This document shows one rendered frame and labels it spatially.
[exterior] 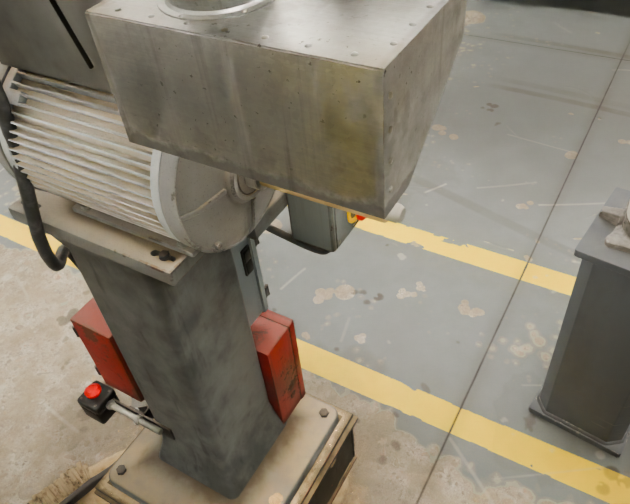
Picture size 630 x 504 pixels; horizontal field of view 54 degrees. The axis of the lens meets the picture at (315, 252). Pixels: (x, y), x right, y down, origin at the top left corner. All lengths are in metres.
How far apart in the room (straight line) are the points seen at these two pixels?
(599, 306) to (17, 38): 1.35
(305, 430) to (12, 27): 1.18
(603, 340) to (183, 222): 1.22
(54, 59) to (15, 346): 1.80
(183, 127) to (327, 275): 1.83
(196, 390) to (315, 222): 0.41
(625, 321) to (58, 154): 1.31
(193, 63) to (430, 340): 1.75
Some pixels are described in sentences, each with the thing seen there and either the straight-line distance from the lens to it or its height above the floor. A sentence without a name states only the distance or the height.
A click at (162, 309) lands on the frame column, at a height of 0.97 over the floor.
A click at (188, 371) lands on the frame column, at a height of 0.79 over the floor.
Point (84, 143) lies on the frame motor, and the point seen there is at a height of 1.31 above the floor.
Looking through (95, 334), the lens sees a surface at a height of 0.78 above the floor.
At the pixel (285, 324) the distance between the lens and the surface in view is 1.46.
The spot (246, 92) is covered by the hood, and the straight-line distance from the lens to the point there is 0.54.
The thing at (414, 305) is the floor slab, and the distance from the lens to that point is 2.30.
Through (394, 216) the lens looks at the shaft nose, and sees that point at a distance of 0.74.
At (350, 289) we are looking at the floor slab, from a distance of 2.35.
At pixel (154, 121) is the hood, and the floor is 1.42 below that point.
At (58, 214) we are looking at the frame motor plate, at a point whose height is 1.12.
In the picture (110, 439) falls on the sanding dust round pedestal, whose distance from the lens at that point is 2.16.
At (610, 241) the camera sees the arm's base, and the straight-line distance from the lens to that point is 1.58.
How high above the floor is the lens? 1.74
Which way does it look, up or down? 44 degrees down
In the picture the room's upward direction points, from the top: 7 degrees counter-clockwise
